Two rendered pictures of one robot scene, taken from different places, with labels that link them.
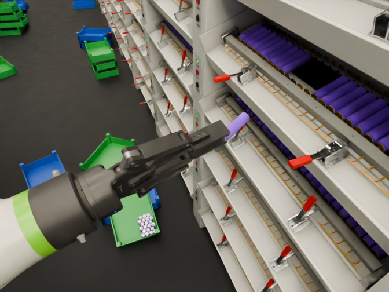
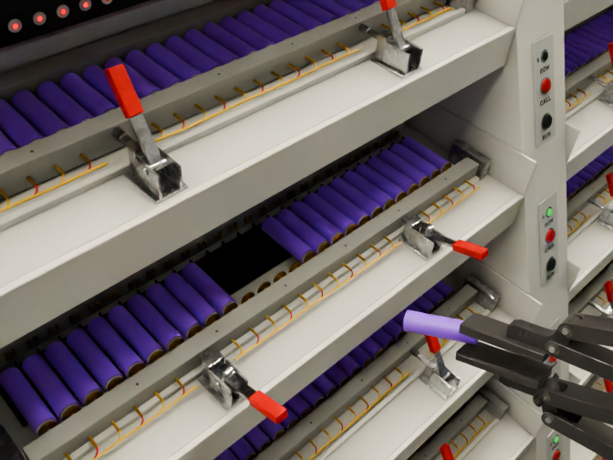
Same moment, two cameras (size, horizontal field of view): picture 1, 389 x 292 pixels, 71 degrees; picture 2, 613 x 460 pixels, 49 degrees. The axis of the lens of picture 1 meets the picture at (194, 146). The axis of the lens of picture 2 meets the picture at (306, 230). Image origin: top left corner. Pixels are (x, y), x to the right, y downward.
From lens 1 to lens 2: 0.67 m
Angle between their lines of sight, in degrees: 81
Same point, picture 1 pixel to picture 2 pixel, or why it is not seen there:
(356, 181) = (451, 223)
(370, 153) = (423, 197)
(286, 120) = (358, 299)
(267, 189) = (389, 442)
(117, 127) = not seen: outside the picture
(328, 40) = (366, 127)
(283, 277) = not seen: outside the picture
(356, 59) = (400, 113)
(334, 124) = (380, 225)
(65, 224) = not seen: outside the picture
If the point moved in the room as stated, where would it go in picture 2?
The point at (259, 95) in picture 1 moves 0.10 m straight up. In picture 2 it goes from (289, 352) to (264, 260)
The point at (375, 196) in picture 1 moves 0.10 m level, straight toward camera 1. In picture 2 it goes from (465, 210) to (558, 214)
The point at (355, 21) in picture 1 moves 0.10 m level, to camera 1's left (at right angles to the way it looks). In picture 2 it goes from (373, 85) to (429, 111)
